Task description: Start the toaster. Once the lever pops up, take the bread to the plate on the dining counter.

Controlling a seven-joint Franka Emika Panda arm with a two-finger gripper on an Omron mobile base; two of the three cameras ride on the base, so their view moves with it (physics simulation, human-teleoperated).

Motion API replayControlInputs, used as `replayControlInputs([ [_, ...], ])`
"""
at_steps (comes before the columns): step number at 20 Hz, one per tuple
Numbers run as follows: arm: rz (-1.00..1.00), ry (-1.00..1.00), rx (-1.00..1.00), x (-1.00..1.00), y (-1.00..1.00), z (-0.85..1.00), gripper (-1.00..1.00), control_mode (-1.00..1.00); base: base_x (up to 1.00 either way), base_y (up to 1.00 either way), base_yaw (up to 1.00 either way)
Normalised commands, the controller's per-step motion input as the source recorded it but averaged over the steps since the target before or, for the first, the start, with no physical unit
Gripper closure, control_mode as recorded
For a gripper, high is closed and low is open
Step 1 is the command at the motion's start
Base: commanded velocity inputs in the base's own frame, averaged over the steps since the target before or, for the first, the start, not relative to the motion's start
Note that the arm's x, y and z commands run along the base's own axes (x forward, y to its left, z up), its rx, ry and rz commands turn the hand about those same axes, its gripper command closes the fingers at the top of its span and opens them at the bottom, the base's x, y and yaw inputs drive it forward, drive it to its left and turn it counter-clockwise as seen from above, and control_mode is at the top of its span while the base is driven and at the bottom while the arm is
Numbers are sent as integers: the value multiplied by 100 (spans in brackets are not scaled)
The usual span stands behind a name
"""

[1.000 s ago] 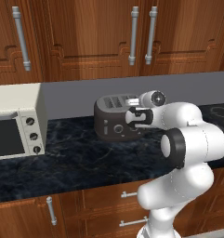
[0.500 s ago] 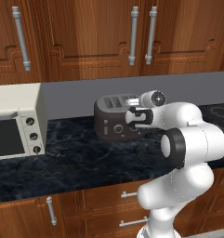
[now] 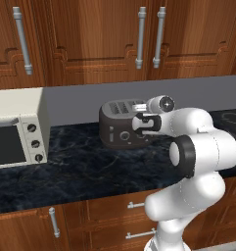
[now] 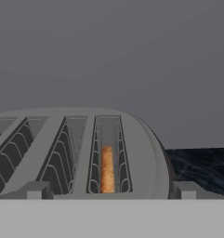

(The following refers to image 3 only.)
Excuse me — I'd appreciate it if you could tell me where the wooden base cupboard front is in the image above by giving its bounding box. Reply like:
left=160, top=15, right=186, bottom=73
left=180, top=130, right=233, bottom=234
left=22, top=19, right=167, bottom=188
left=183, top=176, right=236, bottom=251

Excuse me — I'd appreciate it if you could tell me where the wooden drawer front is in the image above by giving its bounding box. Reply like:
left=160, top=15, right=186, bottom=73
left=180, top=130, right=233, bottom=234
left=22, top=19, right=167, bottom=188
left=87, top=190, right=158, bottom=224
left=89, top=222, right=161, bottom=251

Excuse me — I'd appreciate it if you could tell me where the grey wall cupboard handle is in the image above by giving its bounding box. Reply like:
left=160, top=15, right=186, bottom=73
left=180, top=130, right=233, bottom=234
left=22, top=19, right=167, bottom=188
left=152, top=6, right=167, bottom=70
left=12, top=6, right=34, bottom=76
left=134, top=6, right=148, bottom=71

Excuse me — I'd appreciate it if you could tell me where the cream toaster oven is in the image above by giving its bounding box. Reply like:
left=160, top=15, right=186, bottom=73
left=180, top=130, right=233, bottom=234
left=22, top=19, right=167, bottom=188
left=0, top=86, right=52, bottom=171

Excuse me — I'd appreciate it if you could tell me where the grey base cupboard handle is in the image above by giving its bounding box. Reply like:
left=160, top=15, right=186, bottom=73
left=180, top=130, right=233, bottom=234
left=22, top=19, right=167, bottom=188
left=48, top=206, right=62, bottom=239

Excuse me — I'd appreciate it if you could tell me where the wooden base cupboard door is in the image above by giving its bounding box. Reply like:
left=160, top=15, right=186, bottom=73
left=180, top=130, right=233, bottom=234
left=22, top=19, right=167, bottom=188
left=0, top=206, right=68, bottom=251

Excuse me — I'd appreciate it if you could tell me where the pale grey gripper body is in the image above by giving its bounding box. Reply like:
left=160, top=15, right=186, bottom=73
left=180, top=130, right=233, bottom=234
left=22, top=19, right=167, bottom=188
left=131, top=103, right=149, bottom=113

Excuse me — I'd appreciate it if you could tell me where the dark grey toaster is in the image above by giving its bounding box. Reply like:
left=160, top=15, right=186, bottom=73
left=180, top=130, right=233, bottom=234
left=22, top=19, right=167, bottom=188
left=98, top=98, right=154, bottom=150

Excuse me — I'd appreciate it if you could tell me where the wooden wall cupboard door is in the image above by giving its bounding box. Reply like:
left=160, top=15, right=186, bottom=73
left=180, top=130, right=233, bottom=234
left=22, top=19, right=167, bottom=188
left=0, top=0, right=46, bottom=90
left=45, top=0, right=149, bottom=86
left=148, top=0, right=236, bottom=81

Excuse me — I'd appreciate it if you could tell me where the grey drawer handle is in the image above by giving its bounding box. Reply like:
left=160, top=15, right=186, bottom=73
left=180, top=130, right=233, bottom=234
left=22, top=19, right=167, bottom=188
left=124, top=227, right=158, bottom=240
left=126, top=201, right=147, bottom=210

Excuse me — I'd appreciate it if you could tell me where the black hob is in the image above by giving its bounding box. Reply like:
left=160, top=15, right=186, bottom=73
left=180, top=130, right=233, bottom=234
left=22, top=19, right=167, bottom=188
left=210, top=108, right=236, bottom=135

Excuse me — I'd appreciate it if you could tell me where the toaster oven glass door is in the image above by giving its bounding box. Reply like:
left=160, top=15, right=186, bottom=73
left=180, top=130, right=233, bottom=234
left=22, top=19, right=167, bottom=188
left=0, top=123, right=28, bottom=168

